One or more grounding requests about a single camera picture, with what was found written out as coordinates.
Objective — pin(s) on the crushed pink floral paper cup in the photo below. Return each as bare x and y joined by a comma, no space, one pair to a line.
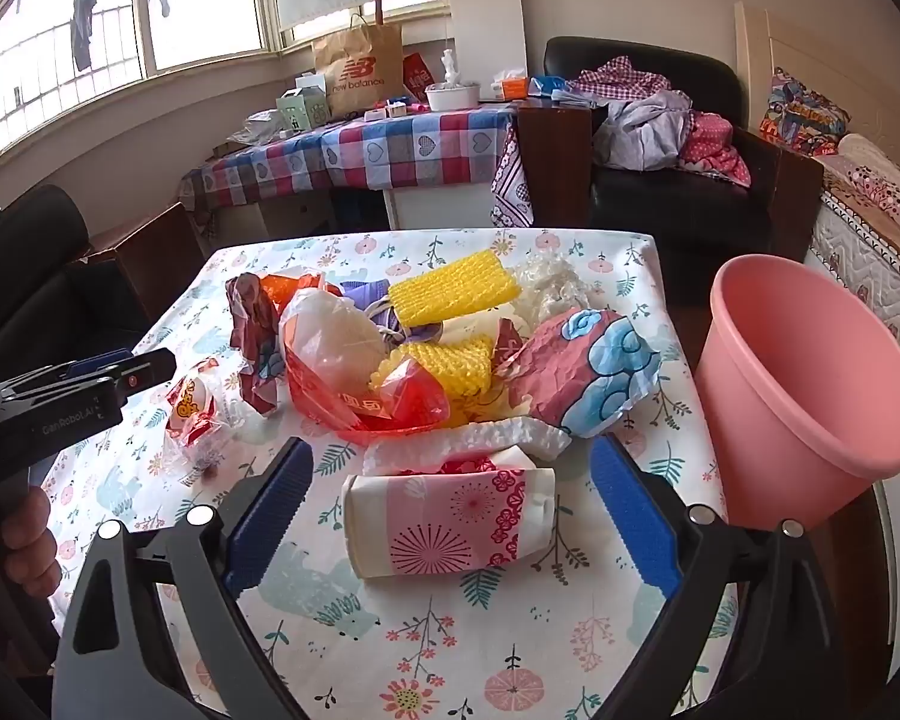
435,532

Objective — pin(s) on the blue plastic packet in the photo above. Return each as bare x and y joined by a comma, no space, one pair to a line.
559,88

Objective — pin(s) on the black armchair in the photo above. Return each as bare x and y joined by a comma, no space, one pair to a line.
645,202

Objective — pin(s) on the dark wooden nightstand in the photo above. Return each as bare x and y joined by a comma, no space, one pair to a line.
780,195

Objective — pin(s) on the floral tablecloth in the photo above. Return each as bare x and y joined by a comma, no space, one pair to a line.
390,637

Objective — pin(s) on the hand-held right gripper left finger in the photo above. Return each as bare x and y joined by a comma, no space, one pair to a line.
270,517

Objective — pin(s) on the brown paper bag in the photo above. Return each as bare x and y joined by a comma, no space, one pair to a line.
360,52

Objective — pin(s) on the hanging dark garment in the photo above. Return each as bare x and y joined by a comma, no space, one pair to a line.
82,15

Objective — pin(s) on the colourful pillow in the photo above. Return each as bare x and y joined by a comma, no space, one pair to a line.
802,112

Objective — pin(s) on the dark red wrapper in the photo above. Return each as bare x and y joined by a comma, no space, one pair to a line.
247,315

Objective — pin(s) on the checkered tablecloth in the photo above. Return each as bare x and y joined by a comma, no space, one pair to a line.
390,142

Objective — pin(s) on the red white snack wrapper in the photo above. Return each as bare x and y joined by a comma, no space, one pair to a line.
191,409

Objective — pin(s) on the purple wrapper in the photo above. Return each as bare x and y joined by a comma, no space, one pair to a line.
364,292

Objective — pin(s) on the bed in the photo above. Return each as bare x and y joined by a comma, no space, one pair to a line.
870,240

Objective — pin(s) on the red blue cloud print wrapper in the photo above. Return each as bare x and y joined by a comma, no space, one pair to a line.
570,375

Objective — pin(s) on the large yellow foam net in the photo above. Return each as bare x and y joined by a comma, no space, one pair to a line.
450,289

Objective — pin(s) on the red plastic bag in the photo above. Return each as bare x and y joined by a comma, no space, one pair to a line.
322,397

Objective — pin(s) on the green box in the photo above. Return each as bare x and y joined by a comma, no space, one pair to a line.
304,109

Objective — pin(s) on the person's left hand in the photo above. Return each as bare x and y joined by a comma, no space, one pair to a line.
30,540

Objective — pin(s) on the red card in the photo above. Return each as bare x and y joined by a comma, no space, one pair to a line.
418,79

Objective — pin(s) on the dark wooden cabinet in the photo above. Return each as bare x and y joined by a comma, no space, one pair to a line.
555,165

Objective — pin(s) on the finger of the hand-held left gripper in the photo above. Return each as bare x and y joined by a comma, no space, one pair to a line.
146,373
94,366

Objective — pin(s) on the black chair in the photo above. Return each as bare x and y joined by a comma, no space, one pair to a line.
37,277

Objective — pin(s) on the small yellow foam net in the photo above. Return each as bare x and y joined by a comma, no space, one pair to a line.
450,367

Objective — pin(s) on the pile of clothes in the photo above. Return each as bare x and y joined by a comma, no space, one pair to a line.
645,127

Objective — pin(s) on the white crumpled tissue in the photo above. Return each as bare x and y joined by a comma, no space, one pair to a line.
495,436

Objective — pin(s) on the orange tissue box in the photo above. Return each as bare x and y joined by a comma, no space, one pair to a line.
510,86

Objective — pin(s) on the white bowl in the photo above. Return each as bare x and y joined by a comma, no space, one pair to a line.
451,96

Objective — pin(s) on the pink plastic bin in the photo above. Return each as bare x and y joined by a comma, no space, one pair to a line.
765,405

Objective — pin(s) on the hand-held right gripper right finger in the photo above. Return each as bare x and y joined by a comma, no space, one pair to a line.
630,510

